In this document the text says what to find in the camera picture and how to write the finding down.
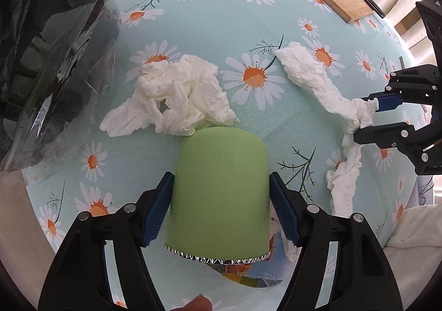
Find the long white tissue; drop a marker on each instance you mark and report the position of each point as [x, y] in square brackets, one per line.
[305, 72]

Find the green paper cup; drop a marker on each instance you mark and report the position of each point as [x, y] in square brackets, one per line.
[219, 193]

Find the person's left hand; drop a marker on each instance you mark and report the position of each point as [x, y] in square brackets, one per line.
[199, 303]

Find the colourful snack wrapper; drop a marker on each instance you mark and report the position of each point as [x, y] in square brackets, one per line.
[264, 274]

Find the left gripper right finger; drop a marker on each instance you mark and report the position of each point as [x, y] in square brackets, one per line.
[363, 278]

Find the trash bin with black bag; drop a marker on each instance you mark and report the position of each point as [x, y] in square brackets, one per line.
[56, 60]

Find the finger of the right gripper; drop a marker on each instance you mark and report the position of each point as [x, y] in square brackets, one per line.
[422, 146]
[417, 85]

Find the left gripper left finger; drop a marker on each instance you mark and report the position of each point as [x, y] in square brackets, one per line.
[78, 279]

